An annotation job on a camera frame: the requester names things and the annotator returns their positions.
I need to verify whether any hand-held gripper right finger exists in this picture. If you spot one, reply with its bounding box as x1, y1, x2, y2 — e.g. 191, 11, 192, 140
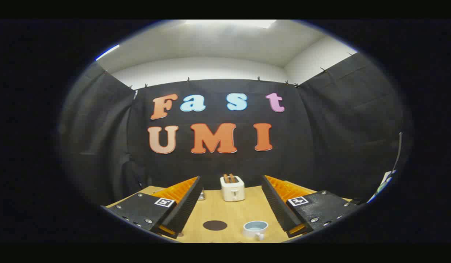
261, 175, 361, 238

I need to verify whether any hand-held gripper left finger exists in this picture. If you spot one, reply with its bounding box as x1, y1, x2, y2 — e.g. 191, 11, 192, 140
107, 176, 204, 239

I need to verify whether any white cup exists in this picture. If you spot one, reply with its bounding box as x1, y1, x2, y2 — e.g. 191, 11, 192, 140
242, 221, 269, 241

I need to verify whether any dark brown round coaster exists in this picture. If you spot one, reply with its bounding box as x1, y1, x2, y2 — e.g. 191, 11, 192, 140
203, 220, 228, 231

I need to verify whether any wooden table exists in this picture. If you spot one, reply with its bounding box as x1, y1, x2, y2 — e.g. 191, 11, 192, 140
106, 186, 352, 243

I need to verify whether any white toaster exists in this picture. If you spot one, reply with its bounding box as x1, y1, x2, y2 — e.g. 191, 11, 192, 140
220, 175, 245, 202

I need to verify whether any black backdrop cloth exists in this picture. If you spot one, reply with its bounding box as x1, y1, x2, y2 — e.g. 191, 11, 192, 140
59, 53, 412, 205

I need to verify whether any white and blue object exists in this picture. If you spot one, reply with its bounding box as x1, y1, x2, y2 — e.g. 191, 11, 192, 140
368, 170, 395, 203

